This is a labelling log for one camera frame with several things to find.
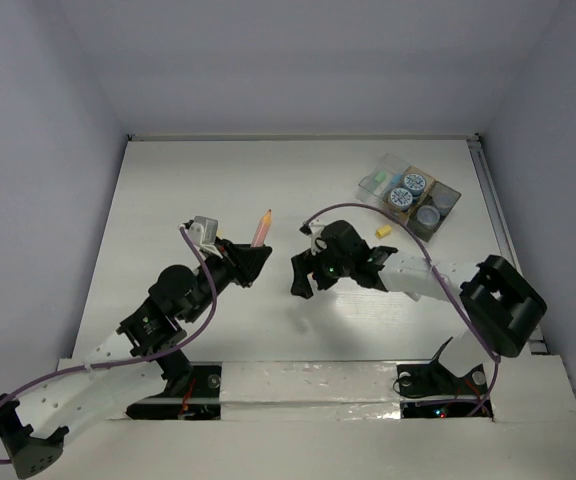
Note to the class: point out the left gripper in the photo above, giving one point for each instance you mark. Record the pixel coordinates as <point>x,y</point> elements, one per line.
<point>242,261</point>

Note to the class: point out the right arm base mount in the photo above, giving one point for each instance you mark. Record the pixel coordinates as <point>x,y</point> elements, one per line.
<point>450,384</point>

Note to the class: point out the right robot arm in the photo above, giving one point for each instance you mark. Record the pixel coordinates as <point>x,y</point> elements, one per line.
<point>500,308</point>

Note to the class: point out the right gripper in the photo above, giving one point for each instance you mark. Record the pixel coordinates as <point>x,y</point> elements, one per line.
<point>305,263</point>

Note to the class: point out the pink orange highlighter marker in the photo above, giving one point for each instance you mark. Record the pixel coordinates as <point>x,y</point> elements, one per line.
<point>262,230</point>

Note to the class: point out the orange plastic container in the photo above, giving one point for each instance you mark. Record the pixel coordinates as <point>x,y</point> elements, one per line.
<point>430,180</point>

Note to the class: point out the yellow marker cap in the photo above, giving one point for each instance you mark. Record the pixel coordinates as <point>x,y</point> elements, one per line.
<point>383,231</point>

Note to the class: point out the clear plastic container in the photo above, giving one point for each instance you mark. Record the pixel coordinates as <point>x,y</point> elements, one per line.
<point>388,162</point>

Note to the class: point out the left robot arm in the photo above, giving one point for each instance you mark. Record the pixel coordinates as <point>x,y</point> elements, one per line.
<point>142,357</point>

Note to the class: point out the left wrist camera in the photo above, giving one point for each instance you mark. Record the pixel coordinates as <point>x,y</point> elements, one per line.
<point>202,231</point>

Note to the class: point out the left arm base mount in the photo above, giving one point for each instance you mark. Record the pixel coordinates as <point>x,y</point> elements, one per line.
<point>197,400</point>

